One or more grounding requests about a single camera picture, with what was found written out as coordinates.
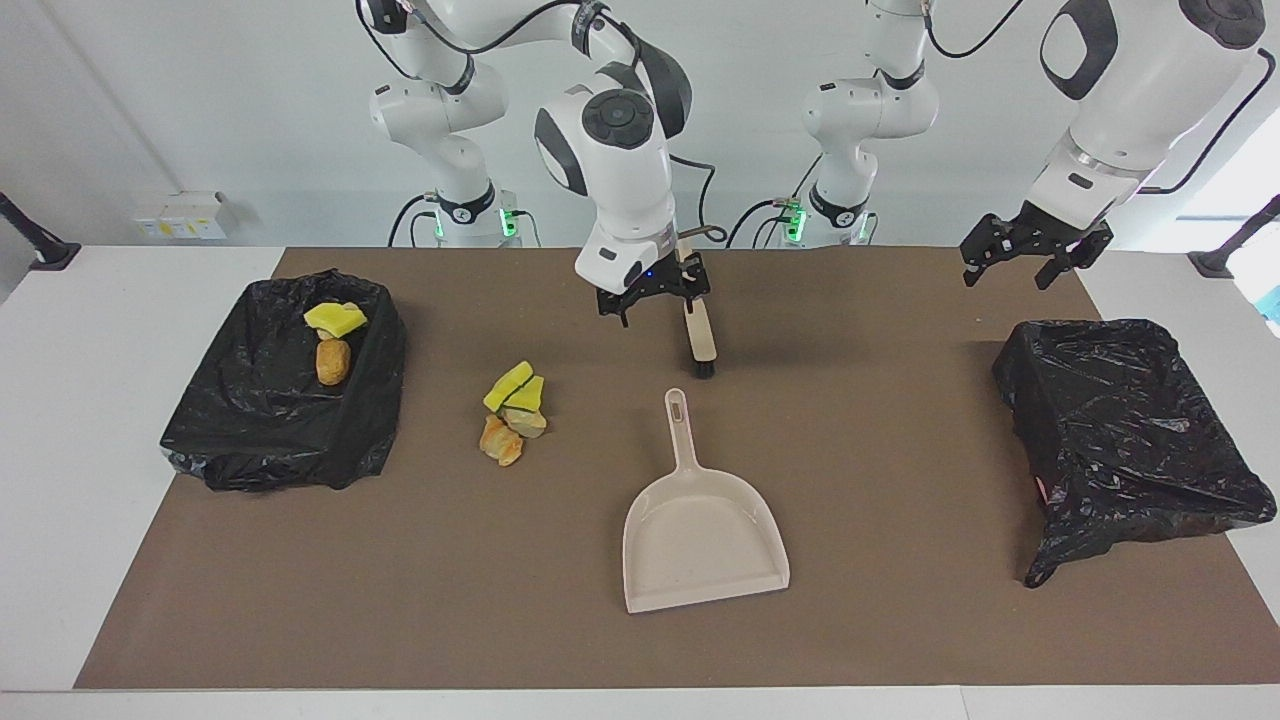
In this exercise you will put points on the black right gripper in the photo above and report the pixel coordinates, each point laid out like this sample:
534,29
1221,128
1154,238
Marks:
645,292

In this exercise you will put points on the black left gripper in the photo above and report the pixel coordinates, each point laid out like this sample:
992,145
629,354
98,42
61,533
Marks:
1050,232

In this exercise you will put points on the beige brush with black bristles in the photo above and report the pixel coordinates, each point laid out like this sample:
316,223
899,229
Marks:
702,340

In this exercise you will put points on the yellow green scouring sponge piece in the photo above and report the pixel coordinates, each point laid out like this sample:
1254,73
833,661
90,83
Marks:
506,386
530,392

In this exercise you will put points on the pale beige bread chunk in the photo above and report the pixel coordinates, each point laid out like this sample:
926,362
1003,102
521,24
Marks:
527,421

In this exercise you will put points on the beige plastic dustpan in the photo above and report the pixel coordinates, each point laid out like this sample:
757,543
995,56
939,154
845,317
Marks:
700,540

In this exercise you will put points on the wavy yellow sponge piece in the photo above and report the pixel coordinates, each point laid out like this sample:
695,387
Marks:
335,318

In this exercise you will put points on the brown oval bread roll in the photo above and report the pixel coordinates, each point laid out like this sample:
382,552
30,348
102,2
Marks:
333,362

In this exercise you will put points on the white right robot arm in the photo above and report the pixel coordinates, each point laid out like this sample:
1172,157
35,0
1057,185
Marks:
620,170

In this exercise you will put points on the black bag lined bin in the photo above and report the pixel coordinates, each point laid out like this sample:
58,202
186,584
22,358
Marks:
1120,430
260,430

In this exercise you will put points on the black clamp stand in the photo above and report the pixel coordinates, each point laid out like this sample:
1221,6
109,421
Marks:
1235,245
50,255

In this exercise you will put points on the light blue box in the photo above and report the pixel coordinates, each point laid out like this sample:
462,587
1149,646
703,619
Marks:
1272,305

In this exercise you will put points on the brown paper table mat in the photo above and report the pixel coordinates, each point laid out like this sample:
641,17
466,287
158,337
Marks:
800,650

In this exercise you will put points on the white wall socket box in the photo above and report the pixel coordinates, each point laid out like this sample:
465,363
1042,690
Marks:
182,216

